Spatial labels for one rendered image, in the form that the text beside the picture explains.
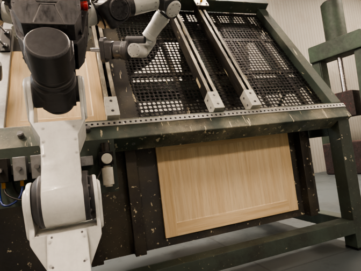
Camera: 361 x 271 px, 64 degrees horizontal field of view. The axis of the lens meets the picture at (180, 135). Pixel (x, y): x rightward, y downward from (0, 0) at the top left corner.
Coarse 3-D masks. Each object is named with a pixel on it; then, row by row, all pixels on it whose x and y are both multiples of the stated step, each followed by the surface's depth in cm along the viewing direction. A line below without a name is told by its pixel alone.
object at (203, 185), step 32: (160, 160) 163; (192, 160) 170; (224, 160) 176; (256, 160) 183; (288, 160) 191; (160, 192) 163; (192, 192) 168; (224, 192) 174; (256, 192) 181; (288, 192) 188; (192, 224) 166; (224, 224) 172
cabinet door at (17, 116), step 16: (16, 64) 153; (96, 64) 166; (16, 80) 147; (96, 80) 158; (16, 96) 140; (96, 96) 151; (16, 112) 134; (48, 112) 138; (80, 112) 142; (96, 112) 144
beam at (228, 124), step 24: (192, 120) 150; (216, 120) 153; (240, 120) 157; (264, 120) 160; (288, 120) 165; (312, 120) 170; (336, 120) 179; (0, 144) 119; (24, 144) 122; (120, 144) 137; (144, 144) 142; (168, 144) 148
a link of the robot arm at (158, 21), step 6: (156, 12) 134; (162, 12) 133; (156, 18) 134; (162, 18) 133; (168, 18) 135; (174, 18) 134; (150, 24) 136; (156, 24) 135; (162, 24) 135; (150, 30) 136; (156, 30) 136; (156, 36) 139
